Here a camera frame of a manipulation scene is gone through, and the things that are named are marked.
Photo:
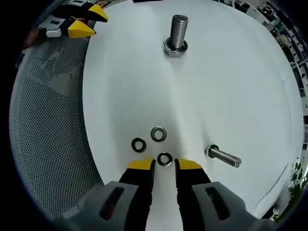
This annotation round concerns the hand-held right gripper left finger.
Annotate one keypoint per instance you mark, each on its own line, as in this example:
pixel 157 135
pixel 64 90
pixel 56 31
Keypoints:
pixel 137 183

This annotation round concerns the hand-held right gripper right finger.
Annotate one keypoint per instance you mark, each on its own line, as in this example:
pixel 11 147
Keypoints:
pixel 188 183

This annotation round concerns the small steel washer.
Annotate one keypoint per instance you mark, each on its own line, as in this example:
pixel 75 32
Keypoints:
pixel 153 133
pixel 133 144
pixel 207 150
pixel 159 159

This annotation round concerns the small steel threaded stud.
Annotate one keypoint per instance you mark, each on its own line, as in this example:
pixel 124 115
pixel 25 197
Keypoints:
pixel 223 156

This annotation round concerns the large steel threaded stud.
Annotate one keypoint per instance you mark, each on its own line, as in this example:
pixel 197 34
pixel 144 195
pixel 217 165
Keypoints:
pixel 179 31

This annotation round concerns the grey mesh office chair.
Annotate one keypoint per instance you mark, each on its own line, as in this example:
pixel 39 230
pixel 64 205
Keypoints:
pixel 48 120

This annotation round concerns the potted green plant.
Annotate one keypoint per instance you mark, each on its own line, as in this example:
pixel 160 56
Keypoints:
pixel 298 173

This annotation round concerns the white storage shelf with bins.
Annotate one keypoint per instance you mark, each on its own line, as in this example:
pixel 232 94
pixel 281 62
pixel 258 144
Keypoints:
pixel 288 36

